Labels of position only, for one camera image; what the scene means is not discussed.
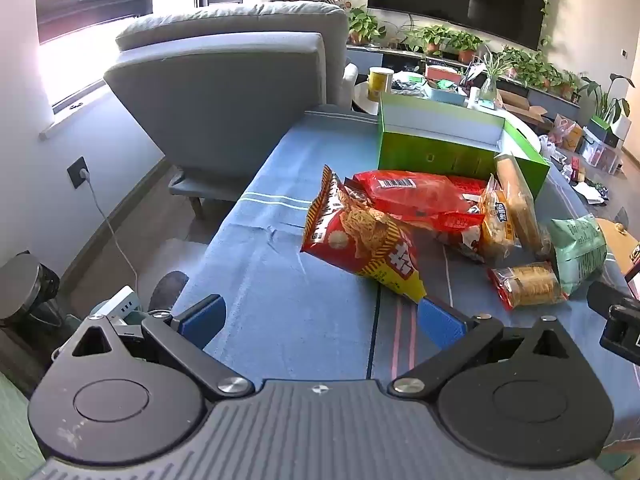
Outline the potted green plant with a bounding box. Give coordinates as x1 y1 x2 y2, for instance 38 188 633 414
502 47 556 88
555 70 581 100
410 25 451 56
447 30 483 63
347 7 386 46

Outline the clear orange cracker pack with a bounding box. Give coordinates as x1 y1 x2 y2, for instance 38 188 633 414
487 261 568 311

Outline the round dark stool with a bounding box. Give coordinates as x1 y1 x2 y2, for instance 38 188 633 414
0 252 62 331

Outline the pink box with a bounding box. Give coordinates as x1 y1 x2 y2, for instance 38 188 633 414
425 63 461 83

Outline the round tan wooden stool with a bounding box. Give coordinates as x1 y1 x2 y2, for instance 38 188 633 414
597 217 640 281

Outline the white cable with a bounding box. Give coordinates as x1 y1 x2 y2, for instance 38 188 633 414
82 172 140 291

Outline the long clear bread packet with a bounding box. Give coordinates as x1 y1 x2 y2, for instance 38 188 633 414
494 152 551 256

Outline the yellow can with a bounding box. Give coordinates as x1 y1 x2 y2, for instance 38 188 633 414
366 66 396 102

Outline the grey sofa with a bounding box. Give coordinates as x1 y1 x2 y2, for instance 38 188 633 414
102 1 360 221

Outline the green cardboard box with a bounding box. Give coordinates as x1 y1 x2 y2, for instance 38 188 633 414
377 91 551 201

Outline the white power strip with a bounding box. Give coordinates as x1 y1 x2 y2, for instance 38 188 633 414
102 286 138 321

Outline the orange bread packet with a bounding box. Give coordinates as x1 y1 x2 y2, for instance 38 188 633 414
477 175 518 263

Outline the light blue tray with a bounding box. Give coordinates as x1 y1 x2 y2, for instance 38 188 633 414
422 80 468 106

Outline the red white printed snack bag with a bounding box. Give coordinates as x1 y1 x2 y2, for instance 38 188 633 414
432 210 488 263

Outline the dark framed window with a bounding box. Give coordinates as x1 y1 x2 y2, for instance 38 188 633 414
35 0 247 43

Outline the dark grey slipper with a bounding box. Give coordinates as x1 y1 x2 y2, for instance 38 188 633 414
147 270 190 313

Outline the white round table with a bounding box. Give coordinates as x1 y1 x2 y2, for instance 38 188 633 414
351 80 546 153

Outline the mint green chip bag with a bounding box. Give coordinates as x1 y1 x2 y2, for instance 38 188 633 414
547 214 608 297

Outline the large red barcode snack bag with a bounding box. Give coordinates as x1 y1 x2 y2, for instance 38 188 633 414
345 170 493 233

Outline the clear plastic storage box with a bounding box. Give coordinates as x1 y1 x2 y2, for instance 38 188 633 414
580 130 623 171

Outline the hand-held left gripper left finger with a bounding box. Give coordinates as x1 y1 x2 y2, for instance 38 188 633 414
57 294 255 402

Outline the wall socket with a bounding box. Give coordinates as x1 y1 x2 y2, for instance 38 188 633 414
66 156 91 190

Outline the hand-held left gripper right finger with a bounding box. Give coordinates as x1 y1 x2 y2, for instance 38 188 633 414
389 296 585 402

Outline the brown cardboard box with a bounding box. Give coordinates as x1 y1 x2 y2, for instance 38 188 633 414
500 90 553 123

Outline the spider plant in glass vase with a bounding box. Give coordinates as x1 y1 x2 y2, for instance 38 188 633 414
472 45 516 110

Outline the tall broadleaf potted plant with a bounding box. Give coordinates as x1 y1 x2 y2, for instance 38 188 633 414
580 72 632 136

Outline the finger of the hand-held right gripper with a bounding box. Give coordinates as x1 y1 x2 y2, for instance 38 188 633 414
586 280 632 318

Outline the red yellow noodle snack bag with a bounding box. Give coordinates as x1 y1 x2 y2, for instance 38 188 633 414
300 164 428 305

